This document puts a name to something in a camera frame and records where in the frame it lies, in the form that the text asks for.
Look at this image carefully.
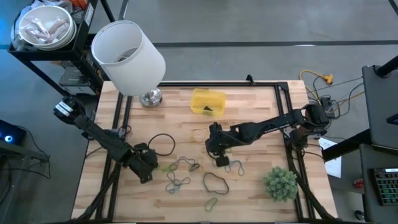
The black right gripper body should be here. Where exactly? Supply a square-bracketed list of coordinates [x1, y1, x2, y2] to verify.
[205, 122, 234, 156]

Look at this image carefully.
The large wide black rubber band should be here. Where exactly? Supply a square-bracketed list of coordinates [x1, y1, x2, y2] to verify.
[203, 172, 230, 195]

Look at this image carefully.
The black device with blue light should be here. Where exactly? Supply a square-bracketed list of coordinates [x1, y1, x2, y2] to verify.
[0, 119, 27, 146]

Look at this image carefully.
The white shade silver table lamp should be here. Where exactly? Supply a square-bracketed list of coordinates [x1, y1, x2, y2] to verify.
[91, 20, 167, 109]

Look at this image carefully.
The black metal cart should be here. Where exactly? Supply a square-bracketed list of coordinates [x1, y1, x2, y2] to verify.
[7, 0, 108, 94]

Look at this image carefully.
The pink plastic packet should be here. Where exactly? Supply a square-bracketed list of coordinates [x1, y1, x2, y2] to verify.
[48, 17, 68, 35]
[29, 17, 50, 40]

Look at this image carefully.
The black power strip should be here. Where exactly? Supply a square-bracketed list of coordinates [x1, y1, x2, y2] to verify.
[320, 95, 336, 118]

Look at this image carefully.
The yellow rubber band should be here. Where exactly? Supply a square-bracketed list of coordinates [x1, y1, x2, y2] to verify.
[191, 126, 210, 144]

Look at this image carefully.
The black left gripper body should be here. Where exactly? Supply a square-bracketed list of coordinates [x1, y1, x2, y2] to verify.
[132, 142, 159, 170]

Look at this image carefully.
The teal rubber band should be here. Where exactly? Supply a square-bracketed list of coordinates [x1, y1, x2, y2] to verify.
[164, 170, 191, 195]
[224, 159, 246, 177]

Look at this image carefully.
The white paper sheet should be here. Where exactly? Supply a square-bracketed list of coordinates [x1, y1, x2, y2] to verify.
[317, 136, 343, 179]

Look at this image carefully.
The black device with green keys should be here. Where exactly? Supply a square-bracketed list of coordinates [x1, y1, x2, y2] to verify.
[373, 167, 398, 207]

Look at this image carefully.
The white bowl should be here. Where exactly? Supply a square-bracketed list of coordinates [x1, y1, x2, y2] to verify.
[17, 5, 77, 51]

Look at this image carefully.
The dark grey desk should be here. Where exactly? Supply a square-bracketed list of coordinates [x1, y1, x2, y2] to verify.
[361, 64, 398, 150]

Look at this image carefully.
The artificial green round plant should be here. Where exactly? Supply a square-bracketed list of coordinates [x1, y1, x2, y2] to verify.
[262, 166, 299, 203]

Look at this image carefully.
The black aluminium table frame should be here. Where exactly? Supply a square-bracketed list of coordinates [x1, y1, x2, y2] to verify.
[72, 80, 340, 224]

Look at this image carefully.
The yellow translucent plastic bin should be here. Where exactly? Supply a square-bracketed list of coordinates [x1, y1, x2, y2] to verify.
[190, 88, 227, 118]

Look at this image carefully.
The large thin dark rubber band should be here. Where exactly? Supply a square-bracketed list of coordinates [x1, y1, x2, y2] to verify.
[147, 133, 177, 157]

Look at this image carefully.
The yellow extension cord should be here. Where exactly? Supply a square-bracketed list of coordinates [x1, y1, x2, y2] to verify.
[298, 70, 334, 105]

